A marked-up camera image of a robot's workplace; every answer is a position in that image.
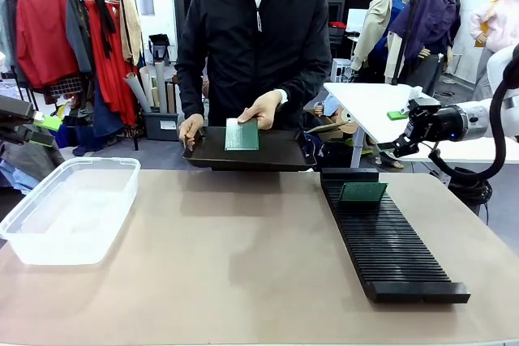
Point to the black slotted PCB rack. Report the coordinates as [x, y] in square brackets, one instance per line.
[389, 240]

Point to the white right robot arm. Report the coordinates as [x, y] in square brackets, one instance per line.
[474, 119]

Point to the grey hanging garment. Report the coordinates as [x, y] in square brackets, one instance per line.
[75, 38]

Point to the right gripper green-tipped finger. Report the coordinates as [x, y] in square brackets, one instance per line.
[405, 146]
[396, 115]

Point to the person's right hand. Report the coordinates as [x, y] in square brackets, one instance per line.
[190, 131]

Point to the grey paper roll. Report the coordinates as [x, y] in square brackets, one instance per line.
[135, 90]

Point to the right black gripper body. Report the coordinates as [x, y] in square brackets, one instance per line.
[423, 125]

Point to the tall grey cardboard tube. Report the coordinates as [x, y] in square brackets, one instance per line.
[160, 86]

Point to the mannequin in purple jacket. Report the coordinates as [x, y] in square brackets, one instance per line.
[430, 26]

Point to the beige hanging garment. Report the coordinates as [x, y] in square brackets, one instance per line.
[129, 30]

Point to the dark grey storage bin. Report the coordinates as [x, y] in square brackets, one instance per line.
[160, 125]

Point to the mannequin in beige coat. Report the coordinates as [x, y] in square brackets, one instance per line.
[375, 30]

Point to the red jacket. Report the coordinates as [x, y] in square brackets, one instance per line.
[40, 38]

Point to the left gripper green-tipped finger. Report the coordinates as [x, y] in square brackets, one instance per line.
[38, 137]
[48, 122]

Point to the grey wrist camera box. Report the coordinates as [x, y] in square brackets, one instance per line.
[423, 96]

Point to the person's right forearm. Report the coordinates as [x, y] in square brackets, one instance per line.
[188, 82]

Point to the person's left hand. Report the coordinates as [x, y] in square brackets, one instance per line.
[263, 109]

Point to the brown cardboard box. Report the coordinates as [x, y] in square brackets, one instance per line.
[330, 123]

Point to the person in black jacket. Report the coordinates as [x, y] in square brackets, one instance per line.
[251, 38]

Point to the red dress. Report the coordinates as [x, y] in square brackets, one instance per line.
[101, 74]

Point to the grey clothes pile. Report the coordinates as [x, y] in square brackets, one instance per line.
[28, 159]

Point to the white table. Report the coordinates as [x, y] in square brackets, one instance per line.
[365, 99]

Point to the clear plastic box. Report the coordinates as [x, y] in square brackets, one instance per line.
[69, 208]

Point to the green PCB board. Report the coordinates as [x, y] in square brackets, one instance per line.
[242, 135]
[363, 193]

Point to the mannequin in pink top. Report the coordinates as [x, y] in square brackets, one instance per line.
[492, 26]

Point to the white wrist watch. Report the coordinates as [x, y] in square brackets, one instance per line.
[283, 96]

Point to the black tripod stand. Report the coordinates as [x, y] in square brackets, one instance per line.
[407, 30]

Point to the black scarf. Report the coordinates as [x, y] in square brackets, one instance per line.
[106, 22]

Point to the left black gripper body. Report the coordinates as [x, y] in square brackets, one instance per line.
[12, 109]

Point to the person's left forearm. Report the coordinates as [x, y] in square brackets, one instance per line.
[306, 74]

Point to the black plastic tray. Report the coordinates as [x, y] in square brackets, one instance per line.
[267, 157]

